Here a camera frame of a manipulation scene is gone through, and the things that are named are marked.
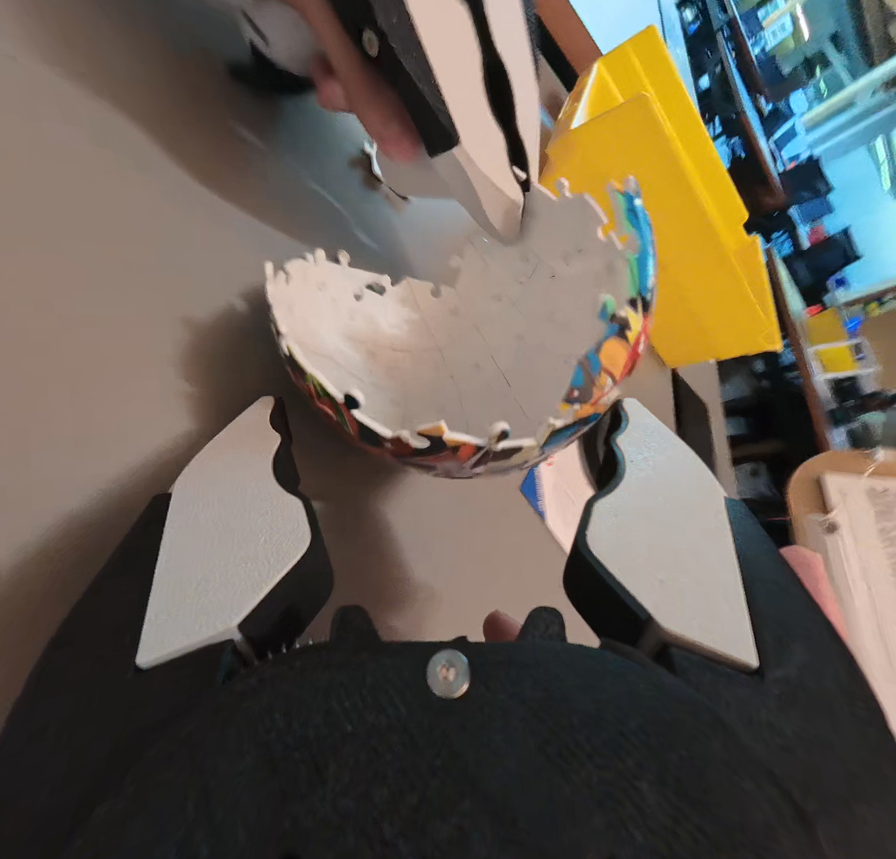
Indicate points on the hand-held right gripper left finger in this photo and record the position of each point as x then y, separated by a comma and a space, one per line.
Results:
224, 530

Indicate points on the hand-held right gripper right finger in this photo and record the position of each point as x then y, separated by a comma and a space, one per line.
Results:
665, 537

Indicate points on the colourful puzzle ball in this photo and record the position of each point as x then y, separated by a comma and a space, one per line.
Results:
455, 341

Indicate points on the person's left hand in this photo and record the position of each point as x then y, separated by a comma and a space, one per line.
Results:
371, 110

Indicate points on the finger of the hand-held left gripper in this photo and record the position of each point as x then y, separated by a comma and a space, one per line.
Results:
518, 33
462, 117

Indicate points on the round wooden stool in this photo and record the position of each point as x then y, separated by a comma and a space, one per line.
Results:
805, 488

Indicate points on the white paper stack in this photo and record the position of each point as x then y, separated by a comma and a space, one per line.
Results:
864, 551

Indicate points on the white puzzle piece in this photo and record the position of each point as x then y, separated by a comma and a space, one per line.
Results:
378, 173

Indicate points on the printed instruction sheet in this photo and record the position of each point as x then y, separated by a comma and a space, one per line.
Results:
567, 502

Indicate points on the yellow plastic bin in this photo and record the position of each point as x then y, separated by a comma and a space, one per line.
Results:
686, 243

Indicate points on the person's right hand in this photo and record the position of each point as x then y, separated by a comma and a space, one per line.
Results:
815, 586

